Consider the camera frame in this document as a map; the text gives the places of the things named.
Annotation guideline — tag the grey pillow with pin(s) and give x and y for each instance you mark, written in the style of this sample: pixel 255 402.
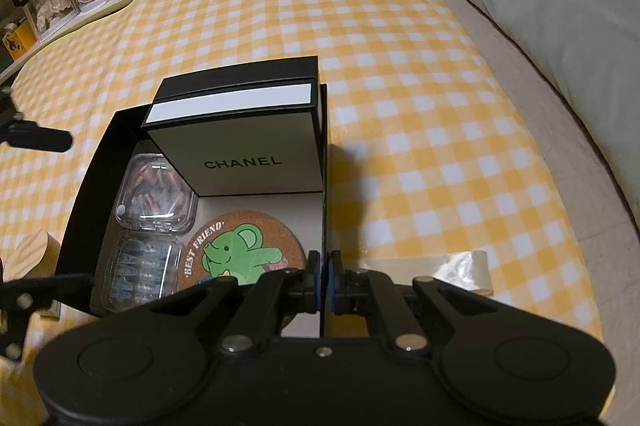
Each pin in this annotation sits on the grey pillow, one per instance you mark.
pixel 560 20

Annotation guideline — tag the round cork elephant coaster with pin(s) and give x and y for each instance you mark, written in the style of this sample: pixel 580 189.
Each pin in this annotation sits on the round cork elephant coaster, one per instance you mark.
pixel 240 251

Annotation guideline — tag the clear plastic wrapper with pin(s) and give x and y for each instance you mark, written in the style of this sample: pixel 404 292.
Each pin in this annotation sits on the clear plastic wrapper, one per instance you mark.
pixel 450 271

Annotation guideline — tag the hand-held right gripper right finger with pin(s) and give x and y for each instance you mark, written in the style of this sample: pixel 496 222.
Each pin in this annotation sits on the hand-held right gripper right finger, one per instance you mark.
pixel 334 288

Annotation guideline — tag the clear case of pink nails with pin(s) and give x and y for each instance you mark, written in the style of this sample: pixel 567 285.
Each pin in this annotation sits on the clear case of pink nails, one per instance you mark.
pixel 155 193

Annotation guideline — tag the oval wooden block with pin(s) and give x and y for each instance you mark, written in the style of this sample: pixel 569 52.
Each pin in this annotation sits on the oval wooden block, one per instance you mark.
pixel 35 256

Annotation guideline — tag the clear case of dark nails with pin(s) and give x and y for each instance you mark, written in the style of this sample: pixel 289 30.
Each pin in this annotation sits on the clear case of dark nails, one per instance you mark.
pixel 140 271

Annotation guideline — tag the small black and white box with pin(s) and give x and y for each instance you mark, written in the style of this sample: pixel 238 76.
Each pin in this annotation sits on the small black and white box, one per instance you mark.
pixel 240 140

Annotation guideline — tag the yellow checked cloth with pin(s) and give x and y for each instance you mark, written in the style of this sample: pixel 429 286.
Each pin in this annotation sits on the yellow checked cloth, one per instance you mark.
pixel 410 105

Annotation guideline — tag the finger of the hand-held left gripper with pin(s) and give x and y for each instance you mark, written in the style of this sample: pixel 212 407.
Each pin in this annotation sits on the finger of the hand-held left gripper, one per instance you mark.
pixel 40 138
pixel 15 306

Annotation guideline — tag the black cardboard box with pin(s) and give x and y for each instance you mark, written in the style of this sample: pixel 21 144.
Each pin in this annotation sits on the black cardboard box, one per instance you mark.
pixel 300 218

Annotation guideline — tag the beige bed sheet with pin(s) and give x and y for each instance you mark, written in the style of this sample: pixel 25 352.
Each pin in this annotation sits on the beige bed sheet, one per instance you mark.
pixel 590 226

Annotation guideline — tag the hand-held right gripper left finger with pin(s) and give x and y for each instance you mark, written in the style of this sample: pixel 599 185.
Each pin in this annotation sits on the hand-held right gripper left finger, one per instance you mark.
pixel 315 288

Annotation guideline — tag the yellow box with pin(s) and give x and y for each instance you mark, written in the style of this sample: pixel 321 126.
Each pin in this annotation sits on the yellow box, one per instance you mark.
pixel 20 41

